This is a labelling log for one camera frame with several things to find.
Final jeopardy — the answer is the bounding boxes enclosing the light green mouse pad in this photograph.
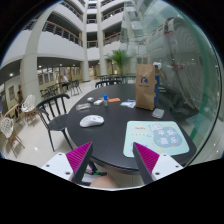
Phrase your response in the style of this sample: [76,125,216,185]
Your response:
[123,121,190,158]

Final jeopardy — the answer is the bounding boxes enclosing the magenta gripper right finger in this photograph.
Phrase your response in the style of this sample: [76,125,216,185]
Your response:
[133,142,159,185]

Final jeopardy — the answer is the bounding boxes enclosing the white plastic wrapper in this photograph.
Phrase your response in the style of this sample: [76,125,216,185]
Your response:
[121,100,136,108]

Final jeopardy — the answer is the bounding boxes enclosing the black round table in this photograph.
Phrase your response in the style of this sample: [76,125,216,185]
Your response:
[65,83,198,175]

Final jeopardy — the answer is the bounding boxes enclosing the white lattice chair far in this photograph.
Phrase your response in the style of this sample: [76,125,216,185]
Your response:
[21,95,37,122]

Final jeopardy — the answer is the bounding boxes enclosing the white lattice chair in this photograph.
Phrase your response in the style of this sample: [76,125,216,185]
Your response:
[0,117,24,156]
[21,95,37,122]

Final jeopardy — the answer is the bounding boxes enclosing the white lattice chair near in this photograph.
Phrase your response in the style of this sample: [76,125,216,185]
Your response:
[0,117,24,156]

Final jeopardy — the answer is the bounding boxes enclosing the seated person far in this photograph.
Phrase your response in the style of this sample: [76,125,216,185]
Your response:
[60,75,70,89]

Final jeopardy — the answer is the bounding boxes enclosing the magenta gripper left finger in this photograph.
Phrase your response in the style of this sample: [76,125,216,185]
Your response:
[66,142,93,184]

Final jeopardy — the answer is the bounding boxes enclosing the blue box behind bag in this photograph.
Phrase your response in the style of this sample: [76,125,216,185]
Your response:
[154,64,160,104]

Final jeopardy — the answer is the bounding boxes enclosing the small white box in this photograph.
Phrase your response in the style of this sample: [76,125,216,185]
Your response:
[93,100,103,106]

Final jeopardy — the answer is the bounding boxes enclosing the small blue-capped bottle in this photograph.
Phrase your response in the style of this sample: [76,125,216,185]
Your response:
[103,94,108,106]

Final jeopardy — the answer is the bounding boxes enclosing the green potted palm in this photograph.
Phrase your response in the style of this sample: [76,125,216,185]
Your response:
[106,49,131,74]

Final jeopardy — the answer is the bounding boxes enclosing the orange card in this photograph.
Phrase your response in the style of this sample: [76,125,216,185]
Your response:
[108,98,120,103]

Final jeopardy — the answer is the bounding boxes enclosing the black wooden chair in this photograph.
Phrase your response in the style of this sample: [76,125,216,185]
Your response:
[36,93,72,148]

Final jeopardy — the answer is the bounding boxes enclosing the small white round object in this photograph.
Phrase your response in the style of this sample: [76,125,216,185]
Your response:
[87,97,94,102]

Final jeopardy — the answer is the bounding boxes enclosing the white computer mouse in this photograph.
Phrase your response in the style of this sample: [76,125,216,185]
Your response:
[80,115,104,128]

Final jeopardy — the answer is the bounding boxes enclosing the clear plastic packet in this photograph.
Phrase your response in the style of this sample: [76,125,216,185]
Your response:
[76,103,91,111]

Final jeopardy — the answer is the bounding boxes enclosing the brown paper bag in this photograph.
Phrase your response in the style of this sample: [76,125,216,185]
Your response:
[136,64,157,110]

